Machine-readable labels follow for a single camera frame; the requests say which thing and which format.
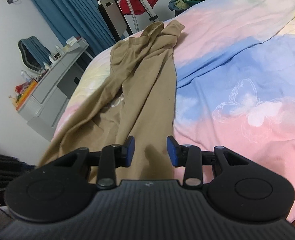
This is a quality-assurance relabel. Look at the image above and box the tan printed t-shirt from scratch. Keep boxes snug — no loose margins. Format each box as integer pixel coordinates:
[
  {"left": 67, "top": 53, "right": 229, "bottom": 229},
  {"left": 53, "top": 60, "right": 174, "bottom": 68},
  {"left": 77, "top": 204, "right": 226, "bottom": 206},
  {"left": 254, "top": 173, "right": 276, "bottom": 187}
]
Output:
[{"left": 40, "top": 20, "right": 184, "bottom": 180}]

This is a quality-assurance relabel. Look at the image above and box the grey dressing table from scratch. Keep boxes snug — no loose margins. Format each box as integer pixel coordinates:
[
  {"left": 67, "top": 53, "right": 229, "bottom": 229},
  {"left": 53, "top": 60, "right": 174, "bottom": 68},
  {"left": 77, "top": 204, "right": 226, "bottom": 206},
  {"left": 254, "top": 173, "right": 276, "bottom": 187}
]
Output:
[{"left": 17, "top": 37, "right": 92, "bottom": 141}]

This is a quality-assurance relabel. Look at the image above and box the pastel tie-dye bed sheet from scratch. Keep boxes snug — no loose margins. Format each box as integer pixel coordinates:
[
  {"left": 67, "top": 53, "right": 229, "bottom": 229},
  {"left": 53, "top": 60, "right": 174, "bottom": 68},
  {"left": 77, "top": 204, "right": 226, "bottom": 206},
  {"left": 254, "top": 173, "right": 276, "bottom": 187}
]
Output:
[{"left": 52, "top": 0, "right": 295, "bottom": 223}]

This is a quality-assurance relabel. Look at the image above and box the wavy-framed mirror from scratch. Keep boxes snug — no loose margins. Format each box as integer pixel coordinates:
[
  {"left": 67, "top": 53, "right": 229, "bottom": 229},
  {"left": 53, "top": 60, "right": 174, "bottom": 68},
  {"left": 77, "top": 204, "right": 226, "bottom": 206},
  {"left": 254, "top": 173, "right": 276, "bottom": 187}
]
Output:
[{"left": 18, "top": 36, "right": 51, "bottom": 73}]

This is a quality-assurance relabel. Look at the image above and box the metal drying rack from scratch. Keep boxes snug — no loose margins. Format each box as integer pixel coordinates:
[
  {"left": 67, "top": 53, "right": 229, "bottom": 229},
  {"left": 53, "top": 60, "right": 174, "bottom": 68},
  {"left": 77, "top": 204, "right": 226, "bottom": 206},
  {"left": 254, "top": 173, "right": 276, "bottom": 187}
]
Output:
[{"left": 117, "top": 0, "right": 161, "bottom": 34}]

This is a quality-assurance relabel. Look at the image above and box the grey panel board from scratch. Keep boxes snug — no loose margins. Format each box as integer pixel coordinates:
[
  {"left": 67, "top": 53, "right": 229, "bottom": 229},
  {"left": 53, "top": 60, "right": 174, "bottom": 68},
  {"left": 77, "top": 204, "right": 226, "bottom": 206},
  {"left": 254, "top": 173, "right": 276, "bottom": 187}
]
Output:
[{"left": 98, "top": 0, "right": 127, "bottom": 42}]

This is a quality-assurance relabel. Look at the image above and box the blue curtain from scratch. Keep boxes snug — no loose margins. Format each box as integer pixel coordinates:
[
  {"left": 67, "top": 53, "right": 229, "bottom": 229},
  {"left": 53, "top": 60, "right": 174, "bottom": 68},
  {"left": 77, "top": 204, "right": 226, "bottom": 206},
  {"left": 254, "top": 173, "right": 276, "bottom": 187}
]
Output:
[{"left": 32, "top": 0, "right": 115, "bottom": 56}]

